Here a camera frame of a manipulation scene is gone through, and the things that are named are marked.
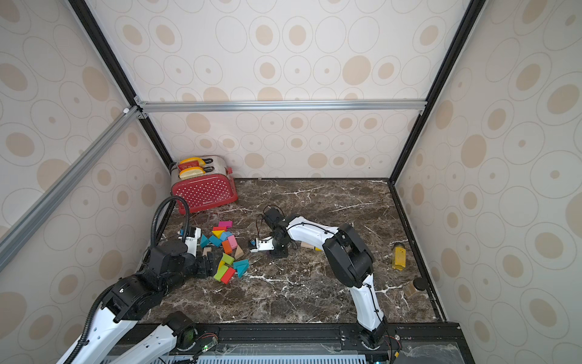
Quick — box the teal triangular block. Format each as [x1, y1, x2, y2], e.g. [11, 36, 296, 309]
[236, 265, 249, 278]
[200, 235, 210, 248]

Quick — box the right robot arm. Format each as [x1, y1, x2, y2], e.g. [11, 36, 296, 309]
[252, 206, 388, 349]

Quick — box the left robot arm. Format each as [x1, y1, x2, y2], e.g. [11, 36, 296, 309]
[59, 240, 220, 363]

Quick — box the lime green block lower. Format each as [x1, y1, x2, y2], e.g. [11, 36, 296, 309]
[214, 265, 230, 281]

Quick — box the lime green block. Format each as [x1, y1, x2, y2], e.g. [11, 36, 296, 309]
[221, 253, 234, 266]
[214, 265, 230, 281]

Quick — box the lime green block upper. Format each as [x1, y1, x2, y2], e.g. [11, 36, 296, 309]
[221, 253, 234, 266]

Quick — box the red rectangular block lower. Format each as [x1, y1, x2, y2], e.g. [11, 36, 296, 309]
[221, 267, 236, 285]

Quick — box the teal rectangular block upper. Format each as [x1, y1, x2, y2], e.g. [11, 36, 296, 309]
[209, 235, 222, 247]

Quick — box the teal rectangular block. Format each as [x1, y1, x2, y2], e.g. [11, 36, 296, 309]
[233, 259, 250, 269]
[209, 235, 222, 247]

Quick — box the orange-red rectangular block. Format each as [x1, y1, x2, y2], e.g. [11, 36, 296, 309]
[222, 241, 233, 255]

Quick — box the yellow triangular block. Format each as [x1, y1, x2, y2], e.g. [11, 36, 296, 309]
[212, 230, 225, 239]

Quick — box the pink rectangular block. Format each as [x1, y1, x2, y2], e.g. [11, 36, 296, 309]
[227, 235, 238, 250]

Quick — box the natural wood triangular block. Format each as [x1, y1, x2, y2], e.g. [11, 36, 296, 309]
[234, 246, 244, 260]

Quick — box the light blue triangular block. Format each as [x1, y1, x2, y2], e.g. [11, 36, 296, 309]
[220, 231, 233, 241]

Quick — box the teal rectangular block lower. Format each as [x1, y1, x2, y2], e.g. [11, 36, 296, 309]
[233, 259, 250, 269]

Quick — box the red polka dot toy toaster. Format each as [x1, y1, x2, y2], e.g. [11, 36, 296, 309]
[171, 156, 238, 213]

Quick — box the toy bread slice front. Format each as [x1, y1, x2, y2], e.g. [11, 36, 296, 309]
[179, 167, 206, 180]

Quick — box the toy bread slice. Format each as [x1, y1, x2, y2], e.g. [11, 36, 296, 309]
[177, 157, 214, 171]
[179, 167, 206, 180]

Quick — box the toy bread slice rear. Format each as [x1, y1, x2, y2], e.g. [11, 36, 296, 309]
[177, 157, 214, 171]

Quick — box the yellow toy bottle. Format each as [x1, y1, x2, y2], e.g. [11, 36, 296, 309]
[392, 243, 406, 271]

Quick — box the black lid wooden jar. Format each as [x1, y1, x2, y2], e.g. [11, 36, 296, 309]
[403, 277, 428, 298]

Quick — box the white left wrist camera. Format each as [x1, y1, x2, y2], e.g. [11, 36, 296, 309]
[178, 227, 202, 256]

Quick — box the black corrugated cable hose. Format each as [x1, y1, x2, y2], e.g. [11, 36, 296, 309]
[149, 196, 191, 249]

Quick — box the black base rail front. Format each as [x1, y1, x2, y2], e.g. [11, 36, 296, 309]
[153, 322, 474, 363]

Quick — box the silver aluminium rail back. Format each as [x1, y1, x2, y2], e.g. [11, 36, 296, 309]
[139, 99, 427, 113]

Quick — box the silver aluminium rail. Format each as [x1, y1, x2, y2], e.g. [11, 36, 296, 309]
[139, 99, 427, 113]
[1, 106, 139, 269]

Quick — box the silver aluminium rail left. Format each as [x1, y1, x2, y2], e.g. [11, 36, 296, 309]
[1, 106, 139, 269]

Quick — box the black corner frame post left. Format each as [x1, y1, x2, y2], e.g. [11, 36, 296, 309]
[67, 0, 176, 219]

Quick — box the black corner frame post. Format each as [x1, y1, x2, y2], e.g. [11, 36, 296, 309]
[67, 0, 176, 219]
[389, 0, 486, 187]

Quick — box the black corner frame post right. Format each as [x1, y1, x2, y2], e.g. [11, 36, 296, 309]
[389, 0, 486, 187]

